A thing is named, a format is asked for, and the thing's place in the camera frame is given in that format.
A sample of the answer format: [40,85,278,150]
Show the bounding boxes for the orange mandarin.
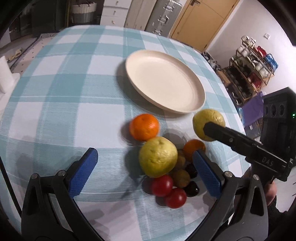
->
[183,139,206,163]
[129,113,159,142]

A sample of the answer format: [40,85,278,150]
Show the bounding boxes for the beige suitcase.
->
[125,0,157,31]

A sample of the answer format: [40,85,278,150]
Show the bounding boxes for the teal checked tablecloth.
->
[1,25,244,240]

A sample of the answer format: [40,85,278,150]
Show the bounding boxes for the white drawer cabinet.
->
[100,0,132,27]

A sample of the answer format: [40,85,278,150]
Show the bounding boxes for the wooden door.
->
[171,0,239,52]

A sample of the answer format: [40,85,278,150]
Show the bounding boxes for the dark purple plum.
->
[185,163,198,179]
[183,181,200,197]

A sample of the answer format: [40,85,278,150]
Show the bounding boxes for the shelf rack with cups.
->
[223,35,278,107]

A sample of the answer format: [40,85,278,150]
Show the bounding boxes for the cream round plate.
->
[125,50,206,114]

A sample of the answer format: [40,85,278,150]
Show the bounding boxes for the large yellow guava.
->
[138,137,178,178]

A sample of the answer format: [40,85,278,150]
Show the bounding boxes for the brown longan fruit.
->
[171,169,191,188]
[175,155,186,170]

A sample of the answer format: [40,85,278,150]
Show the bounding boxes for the person's right hand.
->
[264,181,277,206]

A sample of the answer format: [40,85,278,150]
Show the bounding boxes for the white paper roll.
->
[0,56,14,93]

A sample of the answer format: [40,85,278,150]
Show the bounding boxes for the woven laundry basket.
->
[71,1,97,24]

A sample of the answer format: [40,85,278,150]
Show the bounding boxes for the red cherry tomato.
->
[165,188,187,209]
[151,175,173,197]

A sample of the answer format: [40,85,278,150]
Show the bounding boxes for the purple bag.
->
[242,92,263,127]

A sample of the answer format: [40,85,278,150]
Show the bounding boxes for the silver grey suitcase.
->
[145,0,186,37]

